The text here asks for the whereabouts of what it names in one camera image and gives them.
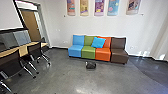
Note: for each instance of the black trash bag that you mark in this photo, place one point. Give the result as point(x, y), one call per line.
point(91, 65)

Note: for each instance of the green sofa seat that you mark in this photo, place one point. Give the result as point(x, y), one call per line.
point(88, 51)

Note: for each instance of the blue sofa seat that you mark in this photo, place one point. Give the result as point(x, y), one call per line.
point(76, 50)

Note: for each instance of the cyan square cushion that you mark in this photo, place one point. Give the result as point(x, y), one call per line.
point(98, 42)

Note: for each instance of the orange sofa seat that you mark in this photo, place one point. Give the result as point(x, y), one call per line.
point(103, 53)

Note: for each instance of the brown sofa seat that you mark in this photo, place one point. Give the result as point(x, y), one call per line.
point(119, 53)

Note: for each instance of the grey desk divider panels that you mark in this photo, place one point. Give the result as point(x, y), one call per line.
point(16, 37)

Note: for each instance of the white projection screen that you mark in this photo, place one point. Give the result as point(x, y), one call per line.
point(8, 13)

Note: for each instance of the wall poster with orange print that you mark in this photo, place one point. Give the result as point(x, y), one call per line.
point(71, 7)

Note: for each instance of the wall poster with purple print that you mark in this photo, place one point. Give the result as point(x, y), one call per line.
point(99, 7)

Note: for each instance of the white wall outlet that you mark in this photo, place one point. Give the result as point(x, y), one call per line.
point(132, 47)

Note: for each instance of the wall poster with cyan print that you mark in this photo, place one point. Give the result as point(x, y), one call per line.
point(113, 7)

